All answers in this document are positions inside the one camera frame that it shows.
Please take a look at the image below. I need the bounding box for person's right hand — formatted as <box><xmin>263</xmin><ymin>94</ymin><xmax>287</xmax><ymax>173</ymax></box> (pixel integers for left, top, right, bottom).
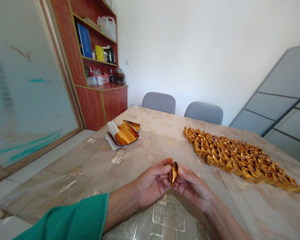
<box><xmin>170</xmin><ymin>166</ymin><xmax>215</xmax><ymax>213</ymax></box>

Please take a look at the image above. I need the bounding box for person's left hand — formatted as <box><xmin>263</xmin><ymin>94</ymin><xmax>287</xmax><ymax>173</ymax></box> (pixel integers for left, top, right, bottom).
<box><xmin>136</xmin><ymin>158</ymin><xmax>174</xmax><ymax>209</ymax></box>

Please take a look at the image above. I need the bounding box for gold foil paper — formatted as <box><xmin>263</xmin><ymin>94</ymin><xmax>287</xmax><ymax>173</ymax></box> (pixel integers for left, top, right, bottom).
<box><xmin>169</xmin><ymin>161</ymin><xmax>179</xmax><ymax>187</ymax></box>

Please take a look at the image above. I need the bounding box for patterned beige tablecloth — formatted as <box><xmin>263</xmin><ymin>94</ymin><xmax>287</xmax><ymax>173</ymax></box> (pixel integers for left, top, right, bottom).
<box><xmin>0</xmin><ymin>105</ymin><xmax>300</xmax><ymax>240</ymax></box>

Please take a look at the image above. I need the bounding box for pile of gold foil ingots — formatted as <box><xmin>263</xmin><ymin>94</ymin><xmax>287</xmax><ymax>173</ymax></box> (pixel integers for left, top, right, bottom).
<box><xmin>183</xmin><ymin>126</ymin><xmax>300</xmax><ymax>195</ymax></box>

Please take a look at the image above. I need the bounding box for stack of gold foil sheets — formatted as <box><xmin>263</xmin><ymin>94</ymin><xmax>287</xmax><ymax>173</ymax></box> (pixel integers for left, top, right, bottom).
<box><xmin>114</xmin><ymin>120</ymin><xmax>141</xmax><ymax>146</ymax></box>

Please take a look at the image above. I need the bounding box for white paper wrapper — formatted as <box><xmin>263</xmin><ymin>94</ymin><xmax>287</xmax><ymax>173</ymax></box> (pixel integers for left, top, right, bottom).
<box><xmin>105</xmin><ymin>121</ymin><xmax>127</xmax><ymax>151</ymax></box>

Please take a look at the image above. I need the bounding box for grey chair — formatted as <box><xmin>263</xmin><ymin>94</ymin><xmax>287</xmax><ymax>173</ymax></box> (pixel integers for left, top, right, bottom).
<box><xmin>141</xmin><ymin>92</ymin><xmax>176</xmax><ymax>115</ymax></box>
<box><xmin>184</xmin><ymin>101</ymin><xmax>224</xmax><ymax>125</ymax></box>

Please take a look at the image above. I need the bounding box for grey panelled board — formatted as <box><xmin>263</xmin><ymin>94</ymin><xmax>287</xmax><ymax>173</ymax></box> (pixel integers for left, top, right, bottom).
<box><xmin>229</xmin><ymin>43</ymin><xmax>300</xmax><ymax>153</ymax></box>

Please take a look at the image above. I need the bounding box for red wooden shelf cabinet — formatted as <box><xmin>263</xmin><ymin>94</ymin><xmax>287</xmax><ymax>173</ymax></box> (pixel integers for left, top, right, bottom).
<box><xmin>49</xmin><ymin>0</ymin><xmax>129</xmax><ymax>131</ymax></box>

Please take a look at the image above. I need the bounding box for frosted glass sliding door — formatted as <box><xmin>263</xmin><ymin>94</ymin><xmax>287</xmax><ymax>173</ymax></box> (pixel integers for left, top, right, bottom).
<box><xmin>0</xmin><ymin>0</ymin><xmax>87</xmax><ymax>184</ymax></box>

